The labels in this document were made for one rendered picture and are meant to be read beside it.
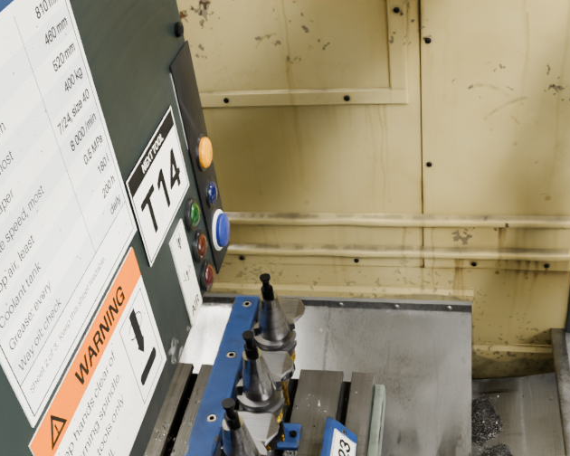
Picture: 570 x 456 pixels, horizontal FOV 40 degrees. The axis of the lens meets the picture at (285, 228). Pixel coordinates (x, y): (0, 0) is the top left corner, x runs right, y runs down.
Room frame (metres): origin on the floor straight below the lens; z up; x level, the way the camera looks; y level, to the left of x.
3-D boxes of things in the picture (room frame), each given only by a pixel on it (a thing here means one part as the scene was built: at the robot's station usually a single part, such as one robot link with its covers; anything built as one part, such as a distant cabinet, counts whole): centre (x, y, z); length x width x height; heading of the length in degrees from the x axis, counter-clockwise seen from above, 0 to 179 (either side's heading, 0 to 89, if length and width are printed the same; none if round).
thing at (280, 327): (0.82, 0.04, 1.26); 0.04 x 0.04 x 0.07
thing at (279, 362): (0.76, 0.05, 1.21); 0.07 x 0.05 x 0.01; 75
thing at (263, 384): (0.71, 0.07, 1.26); 0.04 x 0.04 x 0.07
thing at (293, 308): (0.87, 0.02, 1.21); 0.07 x 0.05 x 0.01; 75
